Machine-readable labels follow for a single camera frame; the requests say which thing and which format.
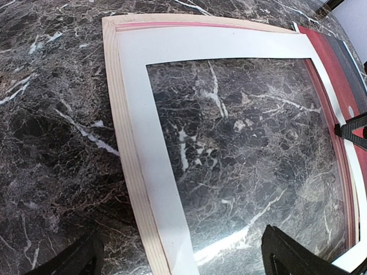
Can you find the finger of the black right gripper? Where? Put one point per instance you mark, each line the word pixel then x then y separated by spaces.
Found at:
pixel 346 131

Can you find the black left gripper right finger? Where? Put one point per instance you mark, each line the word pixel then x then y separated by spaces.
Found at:
pixel 283 255

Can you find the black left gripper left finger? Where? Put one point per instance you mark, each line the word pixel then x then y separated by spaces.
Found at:
pixel 84 256

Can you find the red sunset photo print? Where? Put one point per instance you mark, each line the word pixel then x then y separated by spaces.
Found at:
pixel 342 70

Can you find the light wooden picture frame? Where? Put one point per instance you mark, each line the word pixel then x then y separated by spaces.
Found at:
pixel 112 26

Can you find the white photo mat board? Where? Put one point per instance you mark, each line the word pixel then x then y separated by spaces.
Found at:
pixel 137 49

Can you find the clear acrylic sheet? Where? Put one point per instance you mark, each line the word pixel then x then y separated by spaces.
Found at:
pixel 249 147

